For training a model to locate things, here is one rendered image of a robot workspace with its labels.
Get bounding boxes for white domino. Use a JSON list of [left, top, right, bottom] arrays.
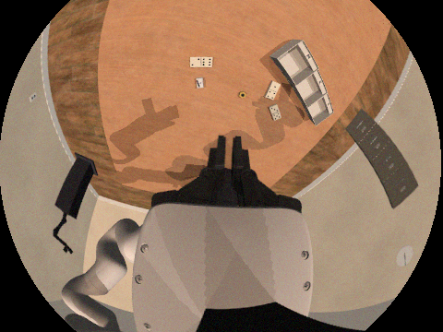
[[269, 103, 281, 121], [190, 57, 212, 67], [265, 80, 281, 100]]

